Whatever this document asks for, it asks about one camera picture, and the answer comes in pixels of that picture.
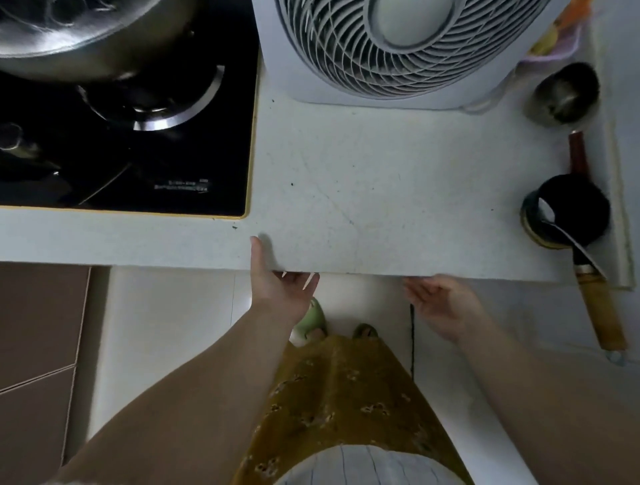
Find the person's right hand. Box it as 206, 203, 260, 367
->
402, 273, 483, 344

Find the person's left hand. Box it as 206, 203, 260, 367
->
249, 235, 321, 334

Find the person's right forearm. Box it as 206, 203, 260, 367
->
456, 320, 640, 485

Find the person's left forearm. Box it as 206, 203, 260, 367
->
49, 305, 297, 485

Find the black glass gas stove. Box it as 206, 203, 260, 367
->
0, 0, 262, 220

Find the mustard floral skirt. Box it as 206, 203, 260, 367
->
232, 333, 474, 485

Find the white striped shirt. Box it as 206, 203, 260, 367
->
272, 444, 467, 485

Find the small steel cup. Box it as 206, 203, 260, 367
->
523, 61, 601, 127

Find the brown cabinet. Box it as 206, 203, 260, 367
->
0, 263, 92, 485

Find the white electric fan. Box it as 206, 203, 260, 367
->
251, 0, 572, 112

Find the stainless steel cooking pot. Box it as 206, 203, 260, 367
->
0, 0, 202, 84

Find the orange plastic item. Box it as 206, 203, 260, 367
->
554, 0, 594, 32

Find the thin black hanging cable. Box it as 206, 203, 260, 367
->
408, 302, 417, 378

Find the steel stove burner ring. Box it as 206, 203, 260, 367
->
75, 62, 227, 134

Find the black ladle with red handle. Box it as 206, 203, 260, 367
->
519, 130, 612, 249

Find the knife with wooden handle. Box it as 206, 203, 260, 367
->
537, 197, 629, 353

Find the white fan cable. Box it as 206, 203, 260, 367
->
462, 69, 519, 114

